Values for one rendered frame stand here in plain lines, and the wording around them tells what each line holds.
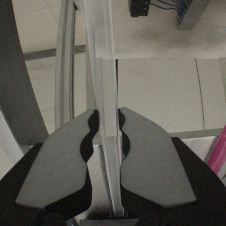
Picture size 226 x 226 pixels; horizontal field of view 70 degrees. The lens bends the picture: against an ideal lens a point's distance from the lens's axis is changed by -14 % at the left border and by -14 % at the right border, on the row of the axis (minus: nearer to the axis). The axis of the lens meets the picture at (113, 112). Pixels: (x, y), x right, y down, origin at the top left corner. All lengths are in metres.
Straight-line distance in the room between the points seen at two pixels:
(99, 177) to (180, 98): 1.83
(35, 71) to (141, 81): 1.20
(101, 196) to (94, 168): 0.06
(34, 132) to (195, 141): 0.16
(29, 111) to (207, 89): 2.04
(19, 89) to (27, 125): 0.04
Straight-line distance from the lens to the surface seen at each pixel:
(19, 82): 0.17
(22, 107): 0.18
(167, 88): 1.97
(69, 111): 0.42
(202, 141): 0.18
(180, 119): 1.96
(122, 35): 0.71
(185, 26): 0.61
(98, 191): 0.23
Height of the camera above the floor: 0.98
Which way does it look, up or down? 7 degrees down
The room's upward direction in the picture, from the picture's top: 177 degrees clockwise
